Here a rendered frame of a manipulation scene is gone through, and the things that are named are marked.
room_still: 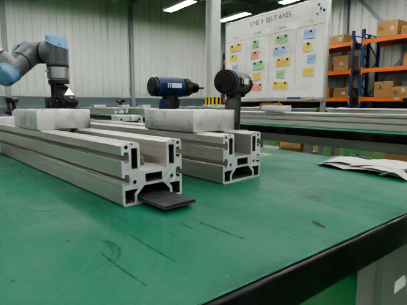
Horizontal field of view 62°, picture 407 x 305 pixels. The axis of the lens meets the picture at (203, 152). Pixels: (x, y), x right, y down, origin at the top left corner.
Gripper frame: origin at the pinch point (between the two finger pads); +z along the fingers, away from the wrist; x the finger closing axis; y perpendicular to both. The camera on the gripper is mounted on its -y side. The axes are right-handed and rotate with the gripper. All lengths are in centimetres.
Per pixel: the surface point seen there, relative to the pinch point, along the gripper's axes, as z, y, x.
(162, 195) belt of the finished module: 1, -86, 19
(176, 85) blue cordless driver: -17.3, -39.8, -20.3
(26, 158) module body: 0.5, -42.2, 24.2
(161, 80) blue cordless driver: -18.8, -38.5, -15.5
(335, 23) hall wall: -275, 444, -1080
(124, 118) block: -6.6, -17.3, -14.7
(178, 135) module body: -6, -72, 5
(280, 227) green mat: 2, -103, 15
